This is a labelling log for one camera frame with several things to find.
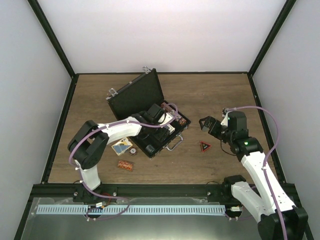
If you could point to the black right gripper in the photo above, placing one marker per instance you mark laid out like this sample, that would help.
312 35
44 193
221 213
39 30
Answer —
210 120

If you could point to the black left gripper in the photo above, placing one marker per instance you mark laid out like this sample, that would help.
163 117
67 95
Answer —
161 136

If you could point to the red black triangular card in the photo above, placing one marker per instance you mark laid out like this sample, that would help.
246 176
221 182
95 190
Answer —
204 146

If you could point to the white playing card deck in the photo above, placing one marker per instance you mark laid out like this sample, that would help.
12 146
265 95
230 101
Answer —
168 117

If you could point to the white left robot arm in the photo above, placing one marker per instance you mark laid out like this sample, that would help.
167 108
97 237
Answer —
88 145

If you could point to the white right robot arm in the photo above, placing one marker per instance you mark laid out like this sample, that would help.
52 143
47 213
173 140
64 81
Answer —
277 216

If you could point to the black poker set case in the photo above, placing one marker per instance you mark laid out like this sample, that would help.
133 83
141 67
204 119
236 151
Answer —
144 95

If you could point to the black chip stack in case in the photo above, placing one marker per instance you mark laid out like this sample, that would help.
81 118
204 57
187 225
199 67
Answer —
150 149

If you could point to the row of poker chips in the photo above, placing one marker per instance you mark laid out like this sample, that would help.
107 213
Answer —
172 112

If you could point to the single poker chip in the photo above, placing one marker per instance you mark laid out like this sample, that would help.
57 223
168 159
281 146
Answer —
133 151

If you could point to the small orange chip stack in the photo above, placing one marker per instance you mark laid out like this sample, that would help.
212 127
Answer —
126 165

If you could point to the chrome case handle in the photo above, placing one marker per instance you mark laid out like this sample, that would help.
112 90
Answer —
172 148

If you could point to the light blue slotted rail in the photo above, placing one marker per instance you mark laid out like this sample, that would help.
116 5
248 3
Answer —
205 210

